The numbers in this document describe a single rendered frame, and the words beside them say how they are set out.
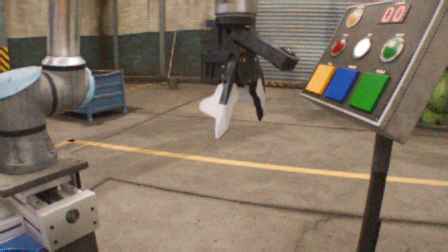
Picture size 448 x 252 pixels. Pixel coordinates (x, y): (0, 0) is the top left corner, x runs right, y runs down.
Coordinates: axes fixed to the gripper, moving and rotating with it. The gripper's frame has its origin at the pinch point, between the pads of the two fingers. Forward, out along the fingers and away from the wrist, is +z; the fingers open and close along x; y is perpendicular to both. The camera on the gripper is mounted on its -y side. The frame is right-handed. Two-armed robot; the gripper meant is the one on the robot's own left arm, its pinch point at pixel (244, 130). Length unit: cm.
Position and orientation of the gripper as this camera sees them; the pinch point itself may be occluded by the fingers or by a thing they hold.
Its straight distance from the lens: 57.7
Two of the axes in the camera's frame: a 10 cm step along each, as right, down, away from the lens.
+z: 0.0, 9.7, 2.5
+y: -8.3, -1.4, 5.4
